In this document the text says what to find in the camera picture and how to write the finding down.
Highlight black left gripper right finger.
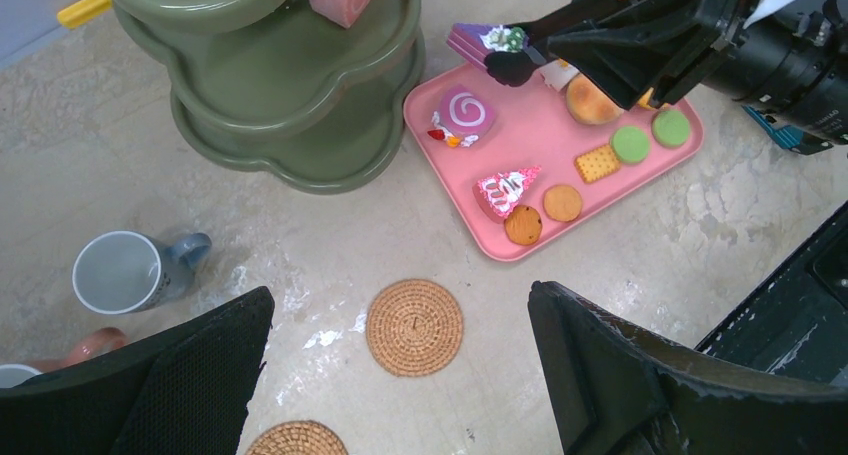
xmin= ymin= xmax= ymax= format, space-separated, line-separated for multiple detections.
xmin=527 ymin=281 xmax=847 ymax=454

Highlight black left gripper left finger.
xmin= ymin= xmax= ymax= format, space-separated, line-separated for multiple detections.
xmin=1 ymin=287 xmax=275 ymax=454

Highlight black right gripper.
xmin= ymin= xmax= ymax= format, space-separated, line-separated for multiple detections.
xmin=517 ymin=0 xmax=745 ymax=109

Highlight white cream roll cake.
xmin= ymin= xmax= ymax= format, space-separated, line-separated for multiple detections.
xmin=537 ymin=59 xmax=580 ymax=92

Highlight purple triangle cake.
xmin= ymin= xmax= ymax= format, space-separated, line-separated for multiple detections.
xmin=446 ymin=23 xmax=528 ymax=72

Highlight purple swirl roll cake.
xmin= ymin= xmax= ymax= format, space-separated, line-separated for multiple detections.
xmin=426 ymin=84 xmax=497 ymax=148

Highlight pink strawberry triangle cake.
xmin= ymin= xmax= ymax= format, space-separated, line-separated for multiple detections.
xmin=472 ymin=166 xmax=541 ymax=222

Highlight green three-tier stand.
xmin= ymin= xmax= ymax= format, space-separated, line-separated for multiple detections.
xmin=113 ymin=0 xmax=425 ymax=194

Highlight black cat-paw tongs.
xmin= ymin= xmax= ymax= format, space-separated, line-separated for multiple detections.
xmin=484 ymin=39 xmax=565 ymax=87

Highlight yellow egg tart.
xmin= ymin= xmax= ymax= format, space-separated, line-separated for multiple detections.
xmin=637 ymin=88 xmax=671 ymax=111

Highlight paw print bun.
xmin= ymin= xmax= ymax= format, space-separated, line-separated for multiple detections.
xmin=564 ymin=74 xmax=624 ymax=125

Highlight green macaron far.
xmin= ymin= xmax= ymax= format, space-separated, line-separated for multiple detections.
xmin=652 ymin=109 xmax=691 ymax=148

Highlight green macaron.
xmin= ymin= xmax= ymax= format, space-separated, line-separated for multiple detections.
xmin=652 ymin=109 xmax=691 ymax=148
xmin=609 ymin=126 xmax=651 ymax=164

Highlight orange mug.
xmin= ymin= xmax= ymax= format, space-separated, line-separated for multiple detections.
xmin=1 ymin=327 xmax=128 ymax=389

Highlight green macaron near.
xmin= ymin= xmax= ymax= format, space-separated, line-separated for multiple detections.
xmin=609 ymin=126 xmax=651 ymax=164

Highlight yellow square cracker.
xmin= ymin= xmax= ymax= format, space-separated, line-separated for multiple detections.
xmin=574 ymin=144 xmax=621 ymax=184

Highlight left woven coaster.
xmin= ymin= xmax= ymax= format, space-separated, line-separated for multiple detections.
xmin=246 ymin=420 xmax=349 ymax=455

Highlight grey mug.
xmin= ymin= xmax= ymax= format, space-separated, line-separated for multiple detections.
xmin=72 ymin=230 xmax=212 ymax=315

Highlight pink serving tray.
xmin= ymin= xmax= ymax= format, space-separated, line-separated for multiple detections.
xmin=403 ymin=63 xmax=704 ymax=262

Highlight round orange cookie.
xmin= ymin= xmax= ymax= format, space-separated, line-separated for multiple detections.
xmin=543 ymin=184 xmax=583 ymax=222

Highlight dark grey flat box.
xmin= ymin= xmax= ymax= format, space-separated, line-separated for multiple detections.
xmin=743 ymin=106 xmax=834 ymax=155

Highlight chocolate chip cookie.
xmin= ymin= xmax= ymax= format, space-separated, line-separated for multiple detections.
xmin=503 ymin=205 xmax=543 ymax=246

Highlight yellow-black tool handle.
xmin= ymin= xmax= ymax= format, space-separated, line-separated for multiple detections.
xmin=56 ymin=0 xmax=113 ymax=29

